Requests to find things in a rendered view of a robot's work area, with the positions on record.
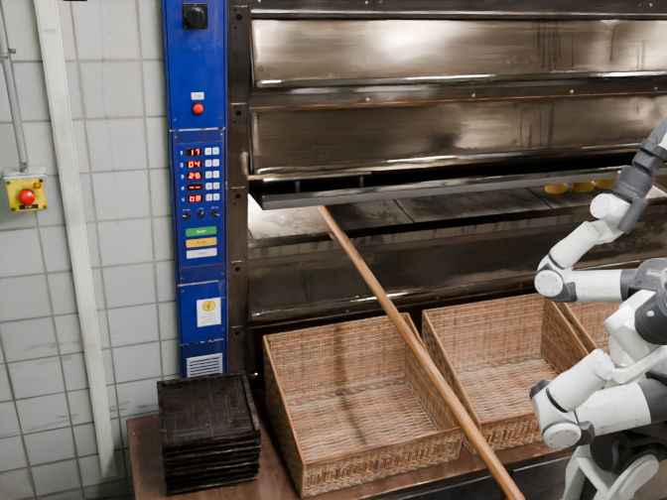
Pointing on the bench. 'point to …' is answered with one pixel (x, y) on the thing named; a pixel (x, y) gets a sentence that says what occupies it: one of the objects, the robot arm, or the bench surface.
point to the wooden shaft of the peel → (428, 366)
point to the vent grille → (204, 365)
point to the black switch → (195, 16)
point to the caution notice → (208, 312)
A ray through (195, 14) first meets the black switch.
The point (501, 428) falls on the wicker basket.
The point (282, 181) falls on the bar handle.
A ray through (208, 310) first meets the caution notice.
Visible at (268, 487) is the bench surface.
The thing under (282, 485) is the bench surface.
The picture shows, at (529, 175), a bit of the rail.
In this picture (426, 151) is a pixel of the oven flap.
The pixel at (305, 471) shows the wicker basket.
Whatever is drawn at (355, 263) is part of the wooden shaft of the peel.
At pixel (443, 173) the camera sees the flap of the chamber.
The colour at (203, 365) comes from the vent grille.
